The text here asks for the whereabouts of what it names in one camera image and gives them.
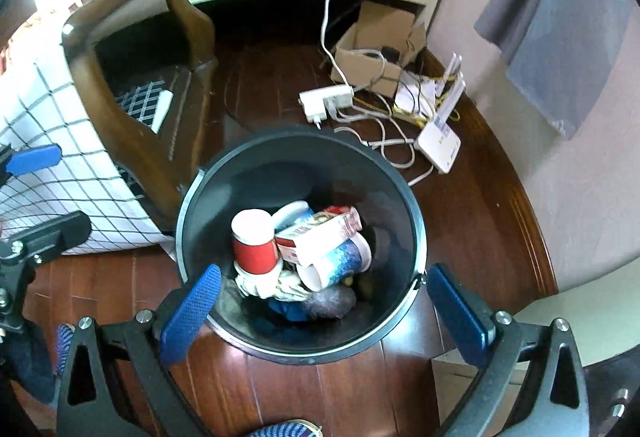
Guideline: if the red paper cup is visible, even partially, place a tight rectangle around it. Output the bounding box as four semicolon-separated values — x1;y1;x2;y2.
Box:
231;209;279;275

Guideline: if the blue white paper cup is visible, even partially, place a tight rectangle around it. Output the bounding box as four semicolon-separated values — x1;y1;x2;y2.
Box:
296;233;372;292

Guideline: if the red white snack box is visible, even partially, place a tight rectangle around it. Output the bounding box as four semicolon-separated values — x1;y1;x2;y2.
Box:
274;206;362;266

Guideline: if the dark blue cloth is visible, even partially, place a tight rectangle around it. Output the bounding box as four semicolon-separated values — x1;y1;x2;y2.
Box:
267;298;308;323

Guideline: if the black round trash bin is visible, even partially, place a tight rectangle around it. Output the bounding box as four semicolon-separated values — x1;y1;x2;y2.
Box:
176;126;427;365

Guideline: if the white grid bed sheet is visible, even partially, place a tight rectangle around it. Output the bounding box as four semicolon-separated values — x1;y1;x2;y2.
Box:
1;10;170;254

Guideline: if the blue striped slipper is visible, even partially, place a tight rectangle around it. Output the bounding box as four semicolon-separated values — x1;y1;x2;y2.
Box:
247;420;323;437

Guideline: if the white router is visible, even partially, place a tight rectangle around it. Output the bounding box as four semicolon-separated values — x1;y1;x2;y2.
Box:
414;53;466;174

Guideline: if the white power strip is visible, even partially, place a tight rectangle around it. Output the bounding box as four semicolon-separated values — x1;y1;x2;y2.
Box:
298;84;354;127

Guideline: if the cardboard box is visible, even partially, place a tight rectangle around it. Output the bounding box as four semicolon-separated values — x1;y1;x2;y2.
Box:
331;2;426;98

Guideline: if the grey hanging cloth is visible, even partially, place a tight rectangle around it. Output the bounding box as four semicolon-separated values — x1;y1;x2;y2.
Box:
474;0;631;138

